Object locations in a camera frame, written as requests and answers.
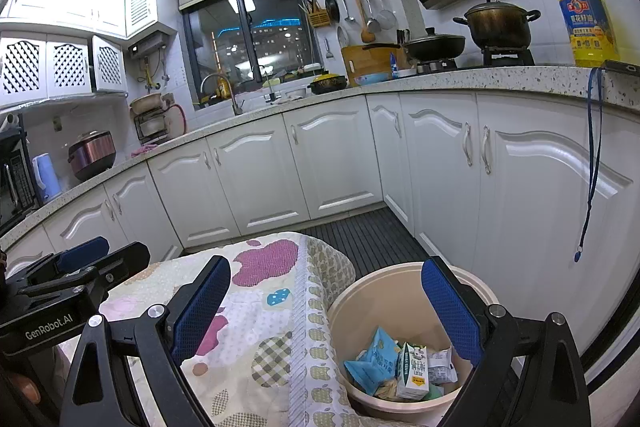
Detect green white milk carton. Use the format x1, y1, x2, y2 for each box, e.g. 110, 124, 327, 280
395, 343, 430, 401

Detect blue snack bag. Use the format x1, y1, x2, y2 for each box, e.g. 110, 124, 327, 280
343, 327, 399, 395

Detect small white green box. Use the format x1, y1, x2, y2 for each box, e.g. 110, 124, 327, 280
427, 347, 458, 386

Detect green pink towel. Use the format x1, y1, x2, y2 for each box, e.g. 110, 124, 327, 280
423, 384, 445, 401

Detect beige paper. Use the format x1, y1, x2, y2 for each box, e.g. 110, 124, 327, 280
374, 378, 400, 402

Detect beige trash bin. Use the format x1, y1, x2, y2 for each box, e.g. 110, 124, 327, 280
328, 262, 472, 426

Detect kitchen window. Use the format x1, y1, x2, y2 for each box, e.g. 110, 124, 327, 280
182, 0, 322, 108

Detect patterned tablecloth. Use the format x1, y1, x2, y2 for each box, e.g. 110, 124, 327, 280
100, 232, 379, 426

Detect black microwave oven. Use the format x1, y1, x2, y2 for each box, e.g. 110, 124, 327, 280
0, 113, 42, 234

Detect blue kettle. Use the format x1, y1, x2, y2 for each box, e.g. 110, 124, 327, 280
32, 153, 62, 204

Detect dark floor mat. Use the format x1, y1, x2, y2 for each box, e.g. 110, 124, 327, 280
300, 208, 427, 279

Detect white lower cabinets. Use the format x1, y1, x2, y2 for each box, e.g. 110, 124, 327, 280
1, 90, 639, 378

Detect dark rice cooker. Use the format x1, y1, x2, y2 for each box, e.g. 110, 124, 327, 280
67, 131, 116, 182

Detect small clay pot on stand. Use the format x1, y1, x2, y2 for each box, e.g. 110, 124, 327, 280
129, 92, 175, 145

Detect sink faucet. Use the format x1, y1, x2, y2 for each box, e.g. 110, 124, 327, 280
200, 72, 243, 116

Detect white upper lattice cabinets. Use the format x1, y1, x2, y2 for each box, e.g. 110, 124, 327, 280
1, 0, 173, 107

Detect gas stove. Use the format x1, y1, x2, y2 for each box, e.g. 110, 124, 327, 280
410, 48, 535, 74

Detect yellow lidded black pot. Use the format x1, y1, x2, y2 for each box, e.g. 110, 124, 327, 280
308, 74, 348, 95

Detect black frying pan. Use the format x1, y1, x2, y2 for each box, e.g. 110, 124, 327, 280
363, 27, 465, 63

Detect wooden cutting board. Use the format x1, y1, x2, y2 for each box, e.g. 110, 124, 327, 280
341, 43, 410, 87

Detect dark stock pot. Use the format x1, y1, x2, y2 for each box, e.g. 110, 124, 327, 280
452, 0, 541, 50

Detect yellow oil bottle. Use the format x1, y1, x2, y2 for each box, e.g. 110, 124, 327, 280
559, 0, 620, 67

